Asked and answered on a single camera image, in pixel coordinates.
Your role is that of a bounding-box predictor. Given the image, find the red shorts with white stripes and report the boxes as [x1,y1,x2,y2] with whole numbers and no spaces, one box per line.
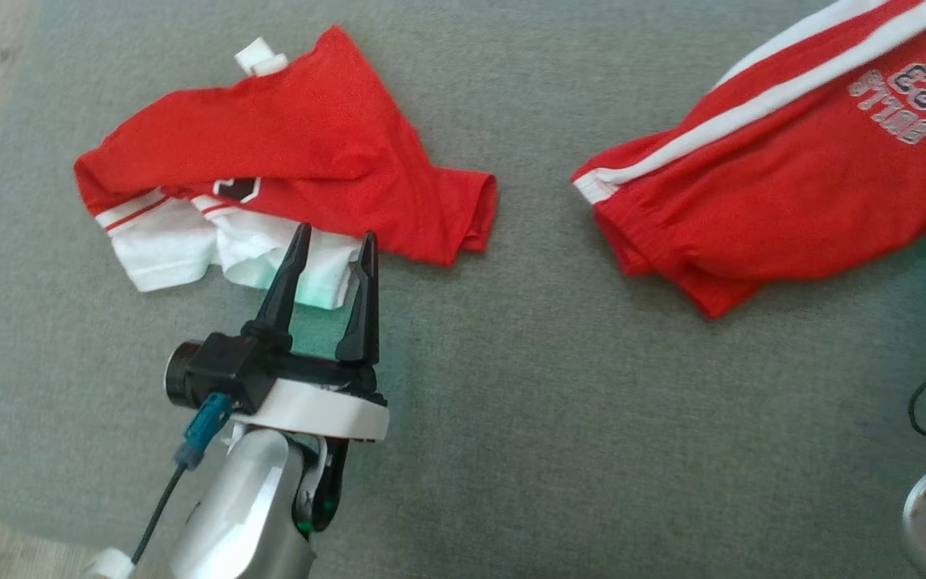
[572,0,926,319]

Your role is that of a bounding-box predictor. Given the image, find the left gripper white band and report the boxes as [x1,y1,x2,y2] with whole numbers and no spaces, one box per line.
[231,223,390,441]

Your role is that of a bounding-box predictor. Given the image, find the red and white basketball jersey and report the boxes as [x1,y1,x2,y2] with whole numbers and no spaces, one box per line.
[73,24,498,312]

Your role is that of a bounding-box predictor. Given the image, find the white tape tag on cable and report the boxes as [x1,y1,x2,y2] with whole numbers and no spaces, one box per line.
[84,548,136,579]

